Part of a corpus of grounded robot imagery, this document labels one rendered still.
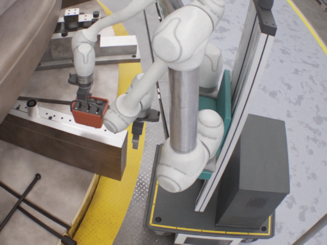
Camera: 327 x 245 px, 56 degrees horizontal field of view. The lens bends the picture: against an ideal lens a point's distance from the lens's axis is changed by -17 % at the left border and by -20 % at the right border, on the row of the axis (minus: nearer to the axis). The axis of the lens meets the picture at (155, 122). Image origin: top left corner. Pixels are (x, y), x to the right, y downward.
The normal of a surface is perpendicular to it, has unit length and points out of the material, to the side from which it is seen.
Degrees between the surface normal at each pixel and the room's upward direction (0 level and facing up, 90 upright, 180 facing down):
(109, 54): 90
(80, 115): 97
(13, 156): 0
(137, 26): 0
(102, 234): 0
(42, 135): 90
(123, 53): 90
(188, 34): 40
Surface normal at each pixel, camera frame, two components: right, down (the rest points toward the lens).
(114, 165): -0.24, 0.72
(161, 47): -0.52, 0.54
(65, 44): 0.15, 0.76
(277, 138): 0.10, -0.65
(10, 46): 0.81, -0.25
